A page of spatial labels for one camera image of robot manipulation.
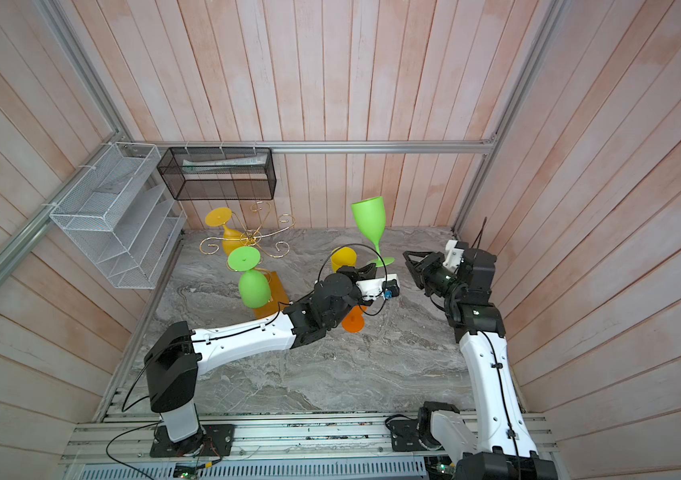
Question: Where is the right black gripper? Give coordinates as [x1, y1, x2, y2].
[405, 251, 466, 307]

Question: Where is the orange wine glass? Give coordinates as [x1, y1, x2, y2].
[342, 306, 367, 333]

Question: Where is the green wine glass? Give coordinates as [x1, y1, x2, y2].
[351, 196, 395, 267]
[228, 246, 272, 309]

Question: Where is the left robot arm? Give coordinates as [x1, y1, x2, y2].
[144, 263, 399, 450]

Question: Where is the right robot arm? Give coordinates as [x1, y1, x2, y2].
[404, 241, 558, 479]

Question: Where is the amber yellow wine glass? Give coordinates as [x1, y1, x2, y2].
[204, 207, 248, 255]

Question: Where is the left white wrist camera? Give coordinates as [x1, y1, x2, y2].
[356, 274, 401, 302]

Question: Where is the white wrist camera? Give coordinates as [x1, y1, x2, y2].
[443, 240, 469, 273]
[356, 274, 401, 302]

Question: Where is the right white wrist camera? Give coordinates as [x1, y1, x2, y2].
[443, 240, 469, 273]

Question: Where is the aluminium frame rail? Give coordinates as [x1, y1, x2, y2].
[146, 140, 496, 154]

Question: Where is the gold wire wine glass rack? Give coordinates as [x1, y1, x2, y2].
[198, 201, 296, 318]

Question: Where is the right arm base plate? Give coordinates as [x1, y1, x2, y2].
[385, 414, 441, 452]

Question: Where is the black mesh wall basket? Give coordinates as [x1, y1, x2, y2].
[158, 146, 278, 201]

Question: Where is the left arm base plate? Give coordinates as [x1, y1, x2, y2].
[150, 424, 236, 458]

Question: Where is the white mesh wall shelf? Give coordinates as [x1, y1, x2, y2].
[50, 142, 186, 290]

